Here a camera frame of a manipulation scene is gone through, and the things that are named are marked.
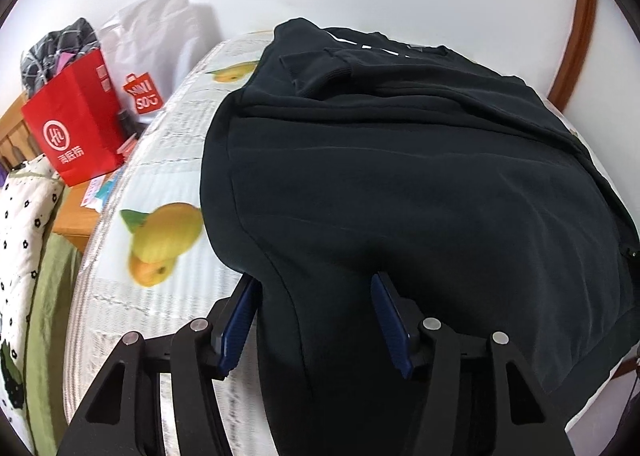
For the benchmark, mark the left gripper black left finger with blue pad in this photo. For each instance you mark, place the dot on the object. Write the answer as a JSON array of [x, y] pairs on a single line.
[[120, 412]]

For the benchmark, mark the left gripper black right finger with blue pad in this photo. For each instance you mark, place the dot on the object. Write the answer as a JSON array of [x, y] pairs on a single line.
[[474, 395]]

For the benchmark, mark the black garment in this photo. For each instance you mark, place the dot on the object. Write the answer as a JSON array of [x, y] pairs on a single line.
[[346, 155]]

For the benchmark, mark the green bed sheet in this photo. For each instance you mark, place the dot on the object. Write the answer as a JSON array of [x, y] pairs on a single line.
[[45, 344]]

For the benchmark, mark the fruit print lace tablecloth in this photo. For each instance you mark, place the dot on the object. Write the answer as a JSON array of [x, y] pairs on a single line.
[[172, 237]]

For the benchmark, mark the wooden bedside table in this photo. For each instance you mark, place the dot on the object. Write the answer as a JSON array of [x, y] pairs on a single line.
[[73, 221]]

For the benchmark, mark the white floral quilt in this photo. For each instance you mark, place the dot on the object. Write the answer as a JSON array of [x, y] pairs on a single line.
[[28, 199]]

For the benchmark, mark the wooden headboard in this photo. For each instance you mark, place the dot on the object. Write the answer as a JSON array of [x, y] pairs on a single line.
[[17, 143]]

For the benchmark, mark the red paper shopping bag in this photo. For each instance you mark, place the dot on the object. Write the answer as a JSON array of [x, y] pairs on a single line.
[[74, 119]]

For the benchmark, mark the grey plaid cloth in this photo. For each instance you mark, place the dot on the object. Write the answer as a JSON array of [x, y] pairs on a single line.
[[43, 61]]

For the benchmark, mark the white Miniso plastic bag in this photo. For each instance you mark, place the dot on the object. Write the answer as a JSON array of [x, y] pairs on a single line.
[[150, 46]]

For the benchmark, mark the brown wooden door frame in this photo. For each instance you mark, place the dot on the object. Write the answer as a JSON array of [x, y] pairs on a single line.
[[575, 53]]

